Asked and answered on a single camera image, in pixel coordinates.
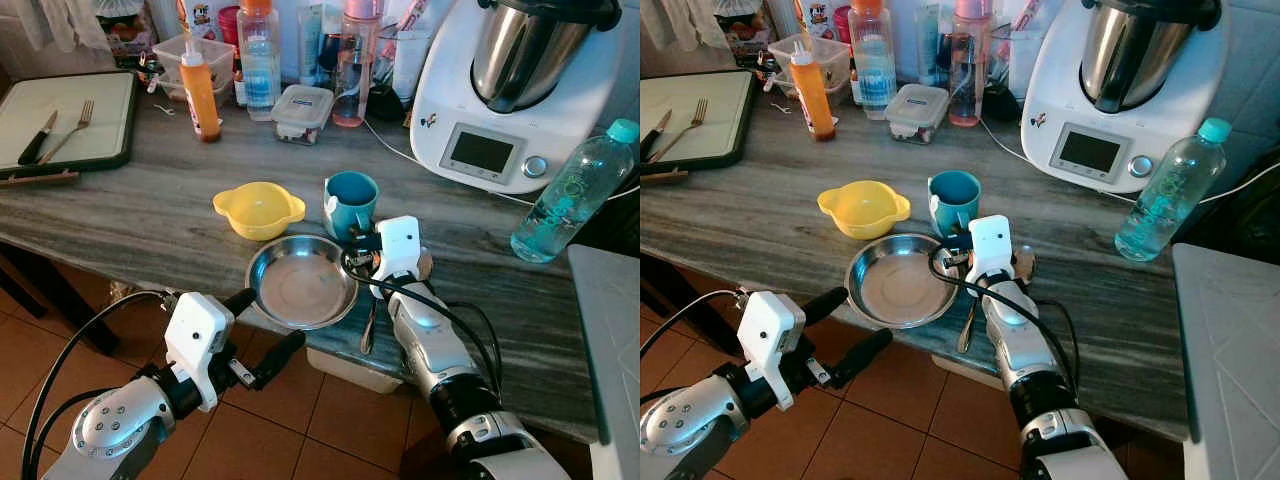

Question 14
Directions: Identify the metal fork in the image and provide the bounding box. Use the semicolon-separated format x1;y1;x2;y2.
655;98;710;161
38;99;94;166

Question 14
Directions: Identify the white hanging cloth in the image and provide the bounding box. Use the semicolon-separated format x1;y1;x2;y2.
655;0;721;46
10;0;106;51

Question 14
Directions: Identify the pale cutting board dark rim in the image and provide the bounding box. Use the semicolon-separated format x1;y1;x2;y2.
640;70;758;173
0;70;139;176

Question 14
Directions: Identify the clear plastic tub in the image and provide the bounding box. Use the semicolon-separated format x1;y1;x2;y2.
152;35;236;101
768;35;851;96

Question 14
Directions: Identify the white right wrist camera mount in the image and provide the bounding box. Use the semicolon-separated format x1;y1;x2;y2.
967;215;1016;284
377;215;423;284

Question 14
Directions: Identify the dark wooden table frame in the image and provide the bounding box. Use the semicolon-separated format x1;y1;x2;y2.
0;238;121;356
640;255;711;346

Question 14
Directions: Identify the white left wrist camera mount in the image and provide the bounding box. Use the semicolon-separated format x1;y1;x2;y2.
735;290;808;411
163;292;237;412

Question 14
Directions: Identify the white plastic side table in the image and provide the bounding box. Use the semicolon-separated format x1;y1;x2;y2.
568;243;641;480
1172;243;1280;480

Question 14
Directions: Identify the teal blue cup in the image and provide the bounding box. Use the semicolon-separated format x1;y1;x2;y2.
927;170;983;241
322;171;381;244

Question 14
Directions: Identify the white plastic bin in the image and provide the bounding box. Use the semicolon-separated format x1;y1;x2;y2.
305;347;403;394
935;352;1001;391

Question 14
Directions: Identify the pink clear drinking bottle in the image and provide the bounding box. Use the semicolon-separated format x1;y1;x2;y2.
948;0;993;128
333;0;386;128

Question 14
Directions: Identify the baby bottle orange cap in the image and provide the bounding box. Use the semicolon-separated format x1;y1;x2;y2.
850;0;898;121
238;0;283;123

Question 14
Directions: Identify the metal spoon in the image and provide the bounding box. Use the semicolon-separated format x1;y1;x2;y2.
957;295;981;354
359;295;380;356

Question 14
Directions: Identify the printed cardboard box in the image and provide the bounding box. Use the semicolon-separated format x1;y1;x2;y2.
100;10;156;61
722;10;769;61

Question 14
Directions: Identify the white kitchen cooking machine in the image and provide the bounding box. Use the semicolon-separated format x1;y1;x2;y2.
410;0;641;196
1020;0;1233;194

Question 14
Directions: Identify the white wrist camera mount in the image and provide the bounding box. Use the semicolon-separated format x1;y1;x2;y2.
163;292;237;412
735;290;808;411
967;215;1016;284
377;215;423;284

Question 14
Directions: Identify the orange sauce squeeze bottle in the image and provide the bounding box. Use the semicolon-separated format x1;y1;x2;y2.
790;40;837;142
180;40;223;143

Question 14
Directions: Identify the small container grey lid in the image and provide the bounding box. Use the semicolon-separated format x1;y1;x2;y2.
885;84;949;144
272;85;335;146

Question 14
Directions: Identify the steel mixing jug black lid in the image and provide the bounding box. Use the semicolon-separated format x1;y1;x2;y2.
470;0;623;114
1080;0;1223;114

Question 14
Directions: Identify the glass utensil jar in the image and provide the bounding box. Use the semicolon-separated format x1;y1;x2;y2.
380;25;436;111
990;25;1046;101

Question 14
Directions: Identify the white printed carton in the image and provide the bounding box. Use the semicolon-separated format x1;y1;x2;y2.
178;0;223;39
795;0;839;36

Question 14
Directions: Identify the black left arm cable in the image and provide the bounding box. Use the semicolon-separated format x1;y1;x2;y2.
20;290;181;480
640;288;749;406

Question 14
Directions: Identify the stainless steel plate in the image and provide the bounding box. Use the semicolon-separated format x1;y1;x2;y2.
245;234;359;332
845;233;959;330

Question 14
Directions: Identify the clear water bottle teal cap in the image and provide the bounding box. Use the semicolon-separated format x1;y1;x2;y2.
1115;117;1233;263
510;118;641;264

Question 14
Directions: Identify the yellow plastic bowl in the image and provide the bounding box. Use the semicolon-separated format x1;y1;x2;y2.
212;181;307;242
817;180;912;241

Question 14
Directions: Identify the black handled knife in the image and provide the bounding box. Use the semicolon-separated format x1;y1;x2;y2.
641;108;673;161
17;110;58;166

